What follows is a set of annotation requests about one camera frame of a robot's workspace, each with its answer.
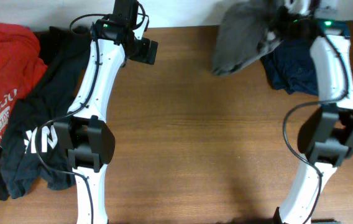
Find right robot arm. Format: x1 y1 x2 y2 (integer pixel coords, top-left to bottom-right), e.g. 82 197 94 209
270 1 353 223

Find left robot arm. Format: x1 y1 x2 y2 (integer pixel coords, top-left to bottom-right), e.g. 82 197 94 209
53 0 158 223

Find black printed t-shirt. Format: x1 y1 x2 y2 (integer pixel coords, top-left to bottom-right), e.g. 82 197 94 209
0 27 91 201

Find grey shorts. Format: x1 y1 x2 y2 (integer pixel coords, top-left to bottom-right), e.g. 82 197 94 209
211 0 284 77

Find red t-shirt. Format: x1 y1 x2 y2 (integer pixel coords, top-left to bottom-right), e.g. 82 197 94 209
0 23 47 142

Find navy blue folded garment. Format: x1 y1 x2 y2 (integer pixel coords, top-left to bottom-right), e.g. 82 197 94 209
260 39 318 96

